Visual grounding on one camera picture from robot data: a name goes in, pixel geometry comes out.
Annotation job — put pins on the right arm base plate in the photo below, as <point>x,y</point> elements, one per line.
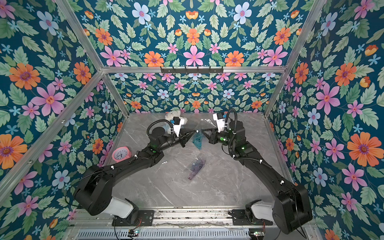
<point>243,217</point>

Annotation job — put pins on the teal ruler set bag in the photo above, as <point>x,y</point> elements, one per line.
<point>199,136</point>

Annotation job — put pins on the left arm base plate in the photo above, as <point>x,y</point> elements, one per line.
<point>141,218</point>

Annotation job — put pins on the white vent grille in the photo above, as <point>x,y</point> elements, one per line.
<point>165,234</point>

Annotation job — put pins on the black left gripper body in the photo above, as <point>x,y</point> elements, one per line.
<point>174,142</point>

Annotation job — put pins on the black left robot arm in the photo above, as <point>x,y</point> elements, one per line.
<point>94,190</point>

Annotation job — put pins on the white teddy bear blue shirt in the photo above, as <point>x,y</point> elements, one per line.
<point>170,116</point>

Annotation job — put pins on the clear ruler set bag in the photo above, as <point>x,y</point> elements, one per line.
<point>195,167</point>

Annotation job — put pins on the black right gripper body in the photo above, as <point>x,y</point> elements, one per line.
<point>210,136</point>

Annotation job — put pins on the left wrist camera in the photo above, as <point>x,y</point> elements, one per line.
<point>177,124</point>

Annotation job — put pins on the pink alarm clock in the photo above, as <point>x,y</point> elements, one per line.
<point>121,153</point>

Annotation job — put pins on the black hook rail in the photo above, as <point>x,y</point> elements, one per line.
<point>191,70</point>

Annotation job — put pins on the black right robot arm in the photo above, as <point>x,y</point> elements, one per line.
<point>291,208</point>

